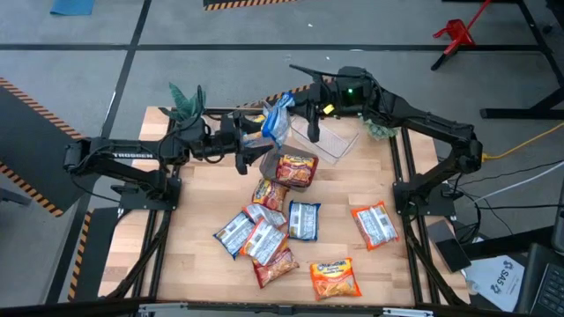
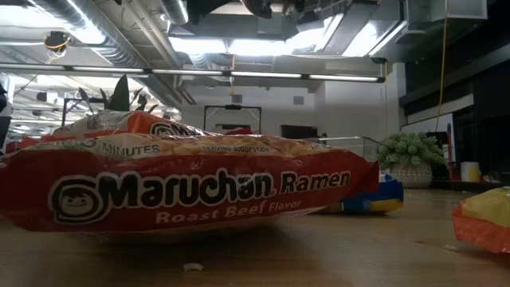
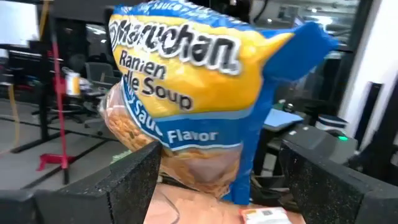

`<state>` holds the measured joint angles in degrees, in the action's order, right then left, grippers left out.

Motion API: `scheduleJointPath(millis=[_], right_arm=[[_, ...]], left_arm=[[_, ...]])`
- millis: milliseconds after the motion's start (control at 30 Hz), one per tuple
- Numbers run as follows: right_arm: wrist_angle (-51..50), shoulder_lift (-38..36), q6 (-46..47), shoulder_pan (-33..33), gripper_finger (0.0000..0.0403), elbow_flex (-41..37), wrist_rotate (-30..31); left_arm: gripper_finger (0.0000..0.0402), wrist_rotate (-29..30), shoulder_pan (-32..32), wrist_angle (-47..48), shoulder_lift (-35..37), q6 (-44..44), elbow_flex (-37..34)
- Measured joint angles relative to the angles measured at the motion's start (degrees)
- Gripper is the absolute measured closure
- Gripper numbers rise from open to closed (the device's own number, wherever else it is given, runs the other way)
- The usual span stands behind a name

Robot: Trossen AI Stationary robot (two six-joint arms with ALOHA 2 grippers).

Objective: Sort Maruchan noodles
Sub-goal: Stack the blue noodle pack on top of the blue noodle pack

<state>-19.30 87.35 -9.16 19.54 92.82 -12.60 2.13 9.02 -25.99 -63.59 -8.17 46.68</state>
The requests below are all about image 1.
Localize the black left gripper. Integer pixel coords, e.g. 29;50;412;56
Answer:
214;112;277;176

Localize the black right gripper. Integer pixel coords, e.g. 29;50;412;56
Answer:
288;63;344;144

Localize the orange Maruchan ramen packet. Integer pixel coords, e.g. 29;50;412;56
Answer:
239;217;290;268
308;256;363;303
350;200;401;252

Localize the clear plastic bin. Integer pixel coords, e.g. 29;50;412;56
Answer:
289;112;360;166
210;100;283;159

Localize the dark grey plastic bin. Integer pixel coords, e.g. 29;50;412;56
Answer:
258;144;319;194

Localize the black hazard-striped floor mat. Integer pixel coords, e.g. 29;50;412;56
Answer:
240;77;338;113
67;206;121;303
202;0;301;12

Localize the spiky green plant white pot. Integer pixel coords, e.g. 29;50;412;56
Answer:
158;82;208;123

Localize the round pale green succulent plant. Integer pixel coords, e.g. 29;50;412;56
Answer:
360;114;400;141

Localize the red metal stand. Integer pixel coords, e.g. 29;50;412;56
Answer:
430;0;493;71

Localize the black tablet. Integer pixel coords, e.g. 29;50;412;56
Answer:
426;218;473;274

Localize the black hazard-striped platform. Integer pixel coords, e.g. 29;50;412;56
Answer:
0;77;112;218

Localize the blue floor mat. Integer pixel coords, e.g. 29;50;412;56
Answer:
48;0;96;18

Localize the black desk leg bar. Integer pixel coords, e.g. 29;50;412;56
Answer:
460;225;557;262

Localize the white printed paper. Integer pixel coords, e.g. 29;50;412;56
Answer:
464;254;528;313

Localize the black laptop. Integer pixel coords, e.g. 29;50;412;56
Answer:
512;241;564;317

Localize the black aluminium extrusion frame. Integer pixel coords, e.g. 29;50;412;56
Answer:
0;107;564;317

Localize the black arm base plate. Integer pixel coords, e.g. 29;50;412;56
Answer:
117;175;182;211
393;180;457;217

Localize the silver metal bracket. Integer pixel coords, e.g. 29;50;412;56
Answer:
138;302;189;314
382;307;435;317

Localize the black desk frame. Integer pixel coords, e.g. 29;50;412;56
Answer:
442;0;564;121

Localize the yellow power cable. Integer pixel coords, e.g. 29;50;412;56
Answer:
482;122;564;163

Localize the white cable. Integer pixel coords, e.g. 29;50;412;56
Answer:
475;160;564;202

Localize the black floor cable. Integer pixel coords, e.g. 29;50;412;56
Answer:
478;156;564;186
478;203;564;210

